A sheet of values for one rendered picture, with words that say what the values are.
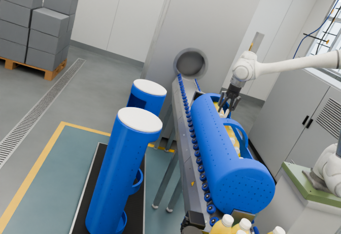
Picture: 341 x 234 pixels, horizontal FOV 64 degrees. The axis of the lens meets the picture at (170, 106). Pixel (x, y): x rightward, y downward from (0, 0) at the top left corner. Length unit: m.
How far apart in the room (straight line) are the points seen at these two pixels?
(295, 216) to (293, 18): 5.44
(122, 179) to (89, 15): 4.84
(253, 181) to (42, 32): 3.63
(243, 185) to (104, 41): 5.32
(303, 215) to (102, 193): 1.20
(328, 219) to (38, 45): 3.90
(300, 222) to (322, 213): 0.13
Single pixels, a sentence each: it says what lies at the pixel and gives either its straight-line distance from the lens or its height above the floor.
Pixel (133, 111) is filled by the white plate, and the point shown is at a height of 1.04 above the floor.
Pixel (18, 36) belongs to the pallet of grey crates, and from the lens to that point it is 4.46.
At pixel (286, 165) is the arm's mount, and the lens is 1.95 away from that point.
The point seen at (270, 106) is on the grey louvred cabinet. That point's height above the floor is 0.75.
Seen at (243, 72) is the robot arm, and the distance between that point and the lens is 1.46.
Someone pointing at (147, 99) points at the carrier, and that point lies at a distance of 2.11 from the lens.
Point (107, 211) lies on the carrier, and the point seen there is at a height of 0.41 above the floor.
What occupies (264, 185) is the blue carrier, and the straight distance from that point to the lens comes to 1.31.
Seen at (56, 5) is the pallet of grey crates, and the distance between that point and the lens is 4.63.
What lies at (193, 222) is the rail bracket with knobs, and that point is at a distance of 1.18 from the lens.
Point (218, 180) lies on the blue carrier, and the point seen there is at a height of 1.13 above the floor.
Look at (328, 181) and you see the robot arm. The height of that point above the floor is 1.18.
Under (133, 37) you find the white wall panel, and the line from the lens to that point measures 6.15.
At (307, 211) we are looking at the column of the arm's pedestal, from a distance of 1.85.
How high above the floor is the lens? 1.77
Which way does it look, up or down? 22 degrees down
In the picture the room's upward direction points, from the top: 21 degrees clockwise
